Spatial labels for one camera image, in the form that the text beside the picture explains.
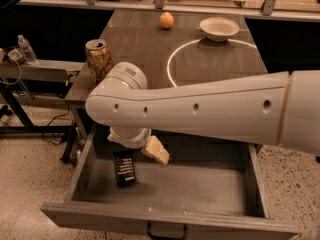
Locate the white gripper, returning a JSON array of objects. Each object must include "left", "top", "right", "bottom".
[{"left": 107, "top": 127, "right": 170, "bottom": 165}]

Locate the black rxbar chocolate wrapper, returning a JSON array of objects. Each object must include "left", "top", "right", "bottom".
[{"left": 113, "top": 150, "right": 137, "bottom": 187}]

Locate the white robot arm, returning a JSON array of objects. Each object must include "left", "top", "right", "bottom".
[{"left": 85, "top": 62, "right": 320, "bottom": 155}]

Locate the open grey top drawer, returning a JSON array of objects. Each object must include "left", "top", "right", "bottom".
[{"left": 41, "top": 125, "right": 298, "bottom": 240}]

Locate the grey cabinet counter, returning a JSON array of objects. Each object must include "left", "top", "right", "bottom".
[{"left": 66, "top": 10, "right": 268, "bottom": 155}]

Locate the gold drink can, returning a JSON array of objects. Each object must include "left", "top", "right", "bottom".
[{"left": 85, "top": 39, "right": 113, "bottom": 84}]

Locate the orange fruit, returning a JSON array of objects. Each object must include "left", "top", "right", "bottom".
[{"left": 160, "top": 12, "right": 174, "bottom": 29}]

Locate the grey side bench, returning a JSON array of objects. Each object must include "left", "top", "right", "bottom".
[{"left": 0, "top": 60, "right": 84, "bottom": 134}]

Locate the white paper bowl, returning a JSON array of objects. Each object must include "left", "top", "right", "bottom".
[{"left": 199, "top": 17, "right": 239, "bottom": 42}]

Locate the clear plastic water bottle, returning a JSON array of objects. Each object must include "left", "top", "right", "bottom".
[{"left": 18, "top": 35, "right": 38, "bottom": 65}]

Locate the black drawer handle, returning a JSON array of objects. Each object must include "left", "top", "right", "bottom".
[{"left": 146, "top": 222, "right": 188, "bottom": 240}]

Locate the coiled cable bundle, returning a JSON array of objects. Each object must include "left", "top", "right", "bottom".
[{"left": 0, "top": 45, "right": 27, "bottom": 86}]

